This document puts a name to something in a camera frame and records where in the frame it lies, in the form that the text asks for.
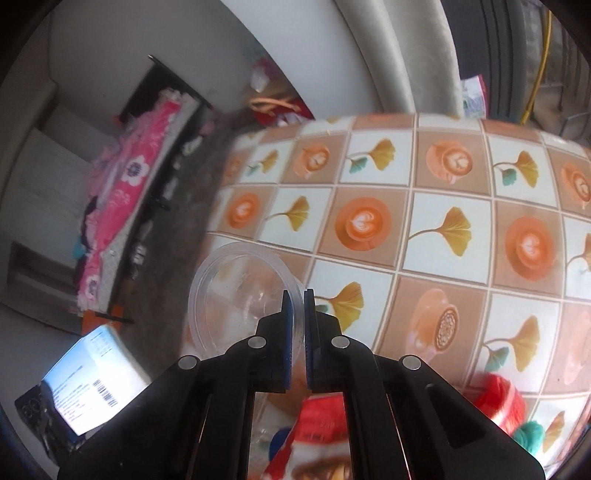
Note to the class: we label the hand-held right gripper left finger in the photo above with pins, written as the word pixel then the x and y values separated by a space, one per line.
pixel 290 332

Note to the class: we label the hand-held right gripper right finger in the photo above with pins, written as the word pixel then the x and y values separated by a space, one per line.
pixel 310 332

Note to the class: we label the clear plastic cup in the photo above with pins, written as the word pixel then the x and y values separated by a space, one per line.
pixel 231 300

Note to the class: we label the red and white snack bag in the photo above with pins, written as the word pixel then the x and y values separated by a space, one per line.
pixel 318 429

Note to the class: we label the clear plastic bottle blue cap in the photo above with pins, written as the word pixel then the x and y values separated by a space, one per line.
pixel 279 438

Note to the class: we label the coffee and leaf print tablecloth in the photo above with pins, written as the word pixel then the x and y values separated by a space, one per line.
pixel 438 184

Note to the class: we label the white box with barcode label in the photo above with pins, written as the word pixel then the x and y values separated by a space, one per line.
pixel 92 378

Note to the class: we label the clear plastic bag red print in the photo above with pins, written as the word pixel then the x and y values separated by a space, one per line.
pixel 503 401

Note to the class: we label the row of shoes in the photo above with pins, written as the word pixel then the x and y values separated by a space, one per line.
pixel 190 146

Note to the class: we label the pink flower print blanket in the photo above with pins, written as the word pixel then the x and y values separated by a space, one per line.
pixel 134 175

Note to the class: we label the white pink plastic bag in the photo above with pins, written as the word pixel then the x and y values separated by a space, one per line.
pixel 261 78

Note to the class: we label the black device box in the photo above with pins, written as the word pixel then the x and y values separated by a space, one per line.
pixel 34 406

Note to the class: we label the black bed headboard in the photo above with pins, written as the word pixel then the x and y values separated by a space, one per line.
pixel 152 87

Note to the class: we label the red green printed packet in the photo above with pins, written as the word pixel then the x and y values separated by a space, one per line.
pixel 473 97

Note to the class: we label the dark ribbed cabinet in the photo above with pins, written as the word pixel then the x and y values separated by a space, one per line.
pixel 503 46

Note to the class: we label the yellow broom stick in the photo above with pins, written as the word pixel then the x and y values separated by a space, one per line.
pixel 540 69

